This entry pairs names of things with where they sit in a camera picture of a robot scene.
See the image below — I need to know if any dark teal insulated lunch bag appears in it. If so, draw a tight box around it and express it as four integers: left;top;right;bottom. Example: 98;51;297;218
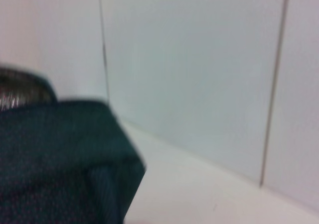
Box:
0;64;147;224

